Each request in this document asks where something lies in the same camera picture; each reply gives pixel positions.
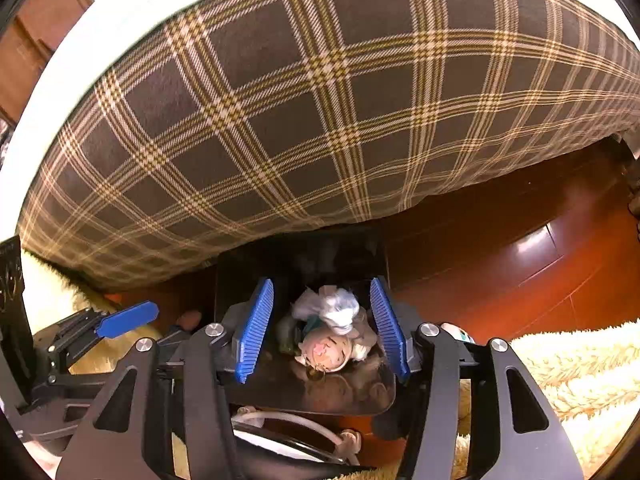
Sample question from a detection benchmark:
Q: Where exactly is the white cable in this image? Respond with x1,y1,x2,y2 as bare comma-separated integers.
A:
232,407,363,466

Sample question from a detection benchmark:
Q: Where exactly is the black bin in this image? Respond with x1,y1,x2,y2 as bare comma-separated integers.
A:
215,232,398,416

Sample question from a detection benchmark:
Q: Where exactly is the small doll with white dress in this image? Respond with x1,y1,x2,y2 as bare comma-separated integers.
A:
292,285,378,373

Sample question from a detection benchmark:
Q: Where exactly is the yellow fluffy rug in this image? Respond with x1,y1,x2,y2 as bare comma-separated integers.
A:
20,250,640,480

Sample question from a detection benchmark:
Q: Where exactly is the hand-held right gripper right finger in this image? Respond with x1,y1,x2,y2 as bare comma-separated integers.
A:
369,276,585,480

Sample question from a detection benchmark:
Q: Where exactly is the dark wooden wardrobe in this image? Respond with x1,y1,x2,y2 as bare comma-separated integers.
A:
0,0,95,126

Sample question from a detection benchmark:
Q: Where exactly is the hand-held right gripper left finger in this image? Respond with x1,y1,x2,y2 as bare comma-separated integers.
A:
56,277,276,480

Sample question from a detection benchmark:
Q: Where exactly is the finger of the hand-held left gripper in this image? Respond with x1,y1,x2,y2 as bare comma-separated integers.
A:
32,301,160,361

